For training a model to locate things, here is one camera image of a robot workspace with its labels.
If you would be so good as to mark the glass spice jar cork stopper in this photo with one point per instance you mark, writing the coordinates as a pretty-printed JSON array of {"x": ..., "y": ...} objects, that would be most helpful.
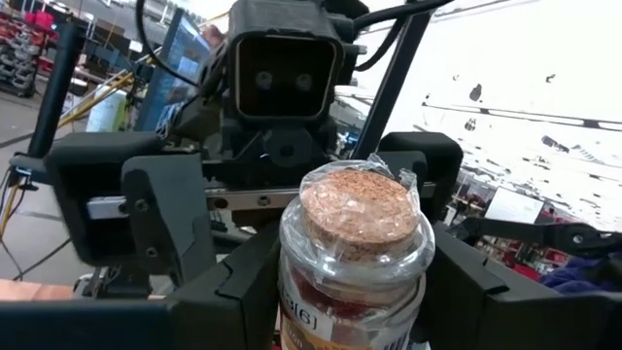
[{"x": 359, "y": 272}]

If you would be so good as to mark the white sign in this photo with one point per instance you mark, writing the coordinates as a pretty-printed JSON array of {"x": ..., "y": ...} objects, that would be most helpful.
[{"x": 512, "y": 206}]

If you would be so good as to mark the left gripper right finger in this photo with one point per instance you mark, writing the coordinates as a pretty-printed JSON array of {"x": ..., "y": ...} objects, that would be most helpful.
[{"x": 486, "y": 316}]

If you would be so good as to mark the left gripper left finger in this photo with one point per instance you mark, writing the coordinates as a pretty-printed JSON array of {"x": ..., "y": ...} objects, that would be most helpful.
[{"x": 218, "y": 316}]

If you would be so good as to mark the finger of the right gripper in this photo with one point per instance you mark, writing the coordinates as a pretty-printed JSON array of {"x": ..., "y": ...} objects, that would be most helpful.
[
  {"x": 437, "y": 165},
  {"x": 160, "y": 214}
]

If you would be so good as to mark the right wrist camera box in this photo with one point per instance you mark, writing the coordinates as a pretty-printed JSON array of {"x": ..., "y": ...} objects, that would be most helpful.
[{"x": 286, "y": 29}]

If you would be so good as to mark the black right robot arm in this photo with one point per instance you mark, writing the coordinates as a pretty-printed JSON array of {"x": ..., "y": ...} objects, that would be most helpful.
[{"x": 209, "y": 92}]

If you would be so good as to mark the white plastic container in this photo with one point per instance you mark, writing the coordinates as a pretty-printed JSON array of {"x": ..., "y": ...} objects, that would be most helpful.
[{"x": 107, "y": 109}]

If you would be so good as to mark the red parts shelf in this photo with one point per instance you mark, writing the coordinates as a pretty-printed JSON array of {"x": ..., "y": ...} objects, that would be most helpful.
[{"x": 24, "y": 48}]

